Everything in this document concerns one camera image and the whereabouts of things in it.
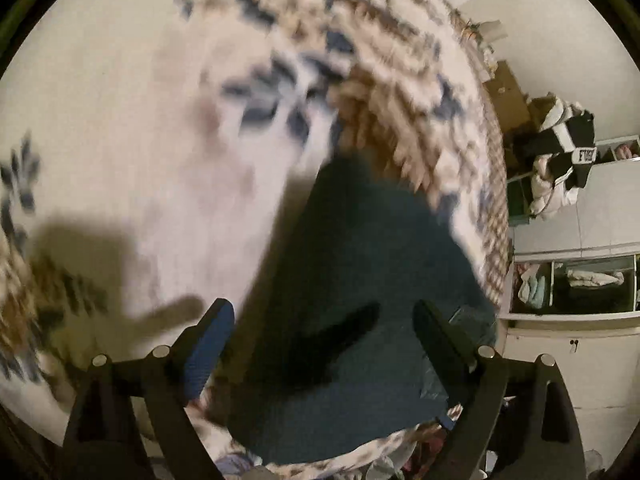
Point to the teal storage box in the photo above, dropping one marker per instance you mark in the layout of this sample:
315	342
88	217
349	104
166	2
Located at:
520	200

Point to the white wardrobe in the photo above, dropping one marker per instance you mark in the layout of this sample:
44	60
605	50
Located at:
565	230

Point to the floral bed sheet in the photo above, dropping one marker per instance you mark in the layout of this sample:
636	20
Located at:
125	135

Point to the white puffer jacket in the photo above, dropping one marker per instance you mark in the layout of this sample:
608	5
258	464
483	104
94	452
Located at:
542	192

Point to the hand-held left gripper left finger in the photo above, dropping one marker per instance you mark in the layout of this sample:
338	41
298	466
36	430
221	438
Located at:
210	345

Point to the white nightstand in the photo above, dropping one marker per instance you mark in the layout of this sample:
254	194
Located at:
492	32

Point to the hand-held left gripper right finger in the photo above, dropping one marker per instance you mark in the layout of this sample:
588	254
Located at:
440	350

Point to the black and white jacket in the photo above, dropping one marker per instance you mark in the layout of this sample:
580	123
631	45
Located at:
575	145

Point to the dark blue jeans pants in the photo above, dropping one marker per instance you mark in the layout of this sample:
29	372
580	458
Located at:
360	260

